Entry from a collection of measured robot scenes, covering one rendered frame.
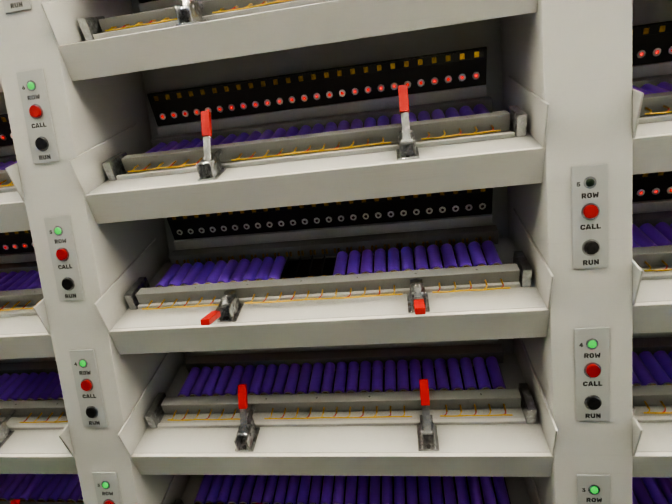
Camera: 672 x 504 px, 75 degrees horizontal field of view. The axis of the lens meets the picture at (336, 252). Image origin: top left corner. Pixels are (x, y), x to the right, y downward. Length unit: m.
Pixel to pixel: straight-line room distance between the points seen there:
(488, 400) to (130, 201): 0.58
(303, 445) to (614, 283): 0.47
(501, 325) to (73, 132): 0.63
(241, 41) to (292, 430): 0.55
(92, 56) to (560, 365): 0.73
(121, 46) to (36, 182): 0.23
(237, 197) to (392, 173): 0.21
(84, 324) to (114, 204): 0.18
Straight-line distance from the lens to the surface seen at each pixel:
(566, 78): 0.60
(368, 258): 0.68
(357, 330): 0.60
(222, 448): 0.74
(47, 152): 0.74
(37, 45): 0.76
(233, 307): 0.64
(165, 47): 0.67
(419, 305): 0.53
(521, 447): 0.69
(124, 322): 0.73
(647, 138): 0.63
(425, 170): 0.57
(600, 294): 0.63
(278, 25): 0.62
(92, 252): 0.71
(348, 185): 0.57
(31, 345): 0.83
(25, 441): 0.94
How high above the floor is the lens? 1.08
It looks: 8 degrees down
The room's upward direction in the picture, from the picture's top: 6 degrees counter-clockwise
